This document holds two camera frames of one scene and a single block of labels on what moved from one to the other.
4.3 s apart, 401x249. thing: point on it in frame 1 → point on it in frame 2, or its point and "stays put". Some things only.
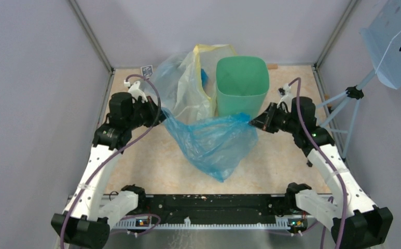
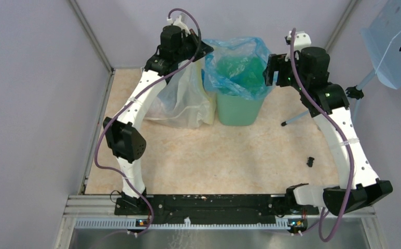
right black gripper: (264, 121) → (276, 63)
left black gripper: (153, 109) → (201, 49)
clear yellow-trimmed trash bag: (184, 82) stays put
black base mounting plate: (252, 207) stays put
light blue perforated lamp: (393, 37) stays put
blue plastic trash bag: (219, 146) → (235, 67)
